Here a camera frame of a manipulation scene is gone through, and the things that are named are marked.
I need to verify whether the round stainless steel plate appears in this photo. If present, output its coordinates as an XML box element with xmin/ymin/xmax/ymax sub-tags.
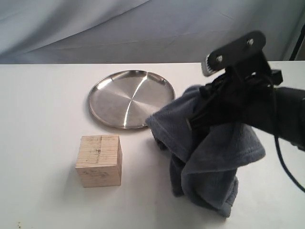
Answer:
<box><xmin>87</xmin><ymin>70</ymin><xmax>175</xmax><ymax>129</ymax></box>

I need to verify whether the black stand pole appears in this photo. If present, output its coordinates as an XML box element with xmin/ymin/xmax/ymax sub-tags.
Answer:
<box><xmin>289</xmin><ymin>24</ymin><xmax>305</xmax><ymax>61</ymax></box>

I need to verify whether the grey fleece towel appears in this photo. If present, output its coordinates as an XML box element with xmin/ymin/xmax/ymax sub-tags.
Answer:
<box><xmin>146</xmin><ymin>85</ymin><xmax>265</xmax><ymax>218</ymax></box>

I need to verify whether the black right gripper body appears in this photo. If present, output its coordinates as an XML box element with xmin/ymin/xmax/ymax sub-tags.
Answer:
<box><xmin>187</xmin><ymin>69</ymin><xmax>284</xmax><ymax>130</ymax></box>

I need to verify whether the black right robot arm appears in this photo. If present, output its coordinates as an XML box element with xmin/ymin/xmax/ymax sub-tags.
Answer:
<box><xmin>187</xmin><ymin>66</ymin><xmax>305</xmax><ymax>150</ymax></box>

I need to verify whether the grey fabric backdrop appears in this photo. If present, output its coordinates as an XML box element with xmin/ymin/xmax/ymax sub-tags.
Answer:
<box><xmin>0</xmin><ymin>0</ymin><xmax>305</xmax><ymax>64</ymax></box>

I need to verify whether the light wooden cube block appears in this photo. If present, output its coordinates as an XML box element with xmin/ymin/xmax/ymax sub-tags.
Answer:
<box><xmin>75</xmin><ymin>135</ymin><xmax>122</xmax><ymax>187</ymax></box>

